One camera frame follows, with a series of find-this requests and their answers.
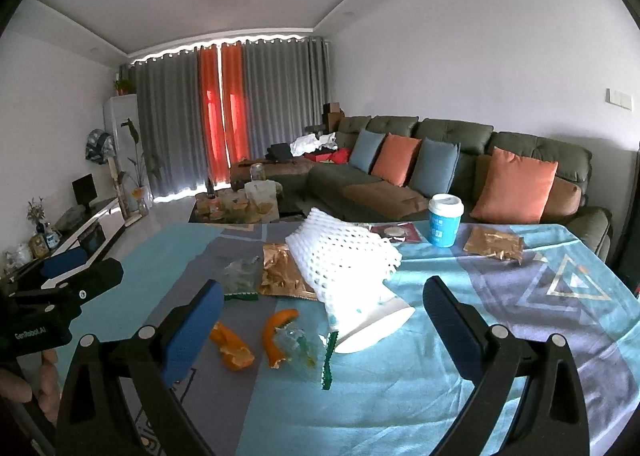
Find black monitor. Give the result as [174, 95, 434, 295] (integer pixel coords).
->
[71, 173, 99, 212]

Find cardboard boxes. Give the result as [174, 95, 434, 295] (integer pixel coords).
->
[322, 103, 346, 133]

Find clear green-edged wrapper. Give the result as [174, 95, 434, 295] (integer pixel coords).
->
[222, 259, 263, 301]
[277, 326, 337, 391]

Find brown cushion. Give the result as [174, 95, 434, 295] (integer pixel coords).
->
[542, 176, 583, 222]

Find orange cushion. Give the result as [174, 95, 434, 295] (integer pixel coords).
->
[371, 133, 423, 188]
[470, 146, 558, 224]

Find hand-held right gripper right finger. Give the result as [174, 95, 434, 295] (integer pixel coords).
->
[422, 275, 591, 456]

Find white shopping bag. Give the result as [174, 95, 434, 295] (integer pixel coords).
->
[244, 180, 281, 217]

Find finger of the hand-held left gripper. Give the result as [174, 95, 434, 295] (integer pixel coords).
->
[41, 249, 90, 280]
[10, 257, 125, 308]

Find orange curtain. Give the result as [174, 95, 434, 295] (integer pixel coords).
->
[220, 42, 251, 164]
[197, 46, 227, 184]

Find red cloth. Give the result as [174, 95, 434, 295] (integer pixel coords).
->
[305, 149, 351, 166]

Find white cloth pile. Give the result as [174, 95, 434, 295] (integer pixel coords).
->
[290, 132, 338, 156]

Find white TV cabinet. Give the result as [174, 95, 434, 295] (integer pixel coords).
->
[0, 196, 126, 287]

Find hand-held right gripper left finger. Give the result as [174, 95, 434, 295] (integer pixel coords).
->
[55, 279, 226, 456]

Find grey curtain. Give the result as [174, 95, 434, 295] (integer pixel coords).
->
[131, 49, 208, 199]
[242, 36, 331, 162]

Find flat orange peel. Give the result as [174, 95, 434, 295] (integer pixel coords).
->
[209, 321, 256, 371]

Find curved orange peel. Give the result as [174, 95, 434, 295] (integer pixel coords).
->
[262, 309, 300, 368]

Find covered standing fan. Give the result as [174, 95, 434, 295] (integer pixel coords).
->
[84, 129, 121, 187]

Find printed blue grey tablecloth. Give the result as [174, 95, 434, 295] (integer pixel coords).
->
[50, 221, 640, 456]

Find white foam fruit net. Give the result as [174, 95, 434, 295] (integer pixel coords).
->
[285, 207, 403, 312]

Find blue cup with white lid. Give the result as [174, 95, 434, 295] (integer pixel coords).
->
[426, 193, 466, 248]

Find dark wooden coffee table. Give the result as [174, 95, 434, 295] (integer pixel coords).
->
[189, 181, 311, 224]

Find white standing air conditioner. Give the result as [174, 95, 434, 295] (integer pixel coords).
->
[103, 94, 141, 197]

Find person's left hand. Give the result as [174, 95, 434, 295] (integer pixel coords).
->
[0, 348, 63, 419]

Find wall light switch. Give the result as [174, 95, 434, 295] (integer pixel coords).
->
[606, 88, 633, 110]

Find glass floor vase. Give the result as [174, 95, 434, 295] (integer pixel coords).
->
[131, 185, 151, 217]

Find blue cushion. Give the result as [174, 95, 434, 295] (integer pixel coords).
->
[348, 129, 387, 174]
[409, 137, 461, 198]

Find white paper cup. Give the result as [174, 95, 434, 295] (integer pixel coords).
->
[325, 286, 417, 354]

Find green sectional sofa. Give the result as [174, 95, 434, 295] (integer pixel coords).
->
[230, 115, 613, 257]

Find dried flower vase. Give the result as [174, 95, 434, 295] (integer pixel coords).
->
[26, 196, 48, 237]

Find dark red packet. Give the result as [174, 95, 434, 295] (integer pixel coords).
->
[370, 222, 418, 243]

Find tall leafy houseplant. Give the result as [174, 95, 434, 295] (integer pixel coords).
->
[120, 119, 163, 197]

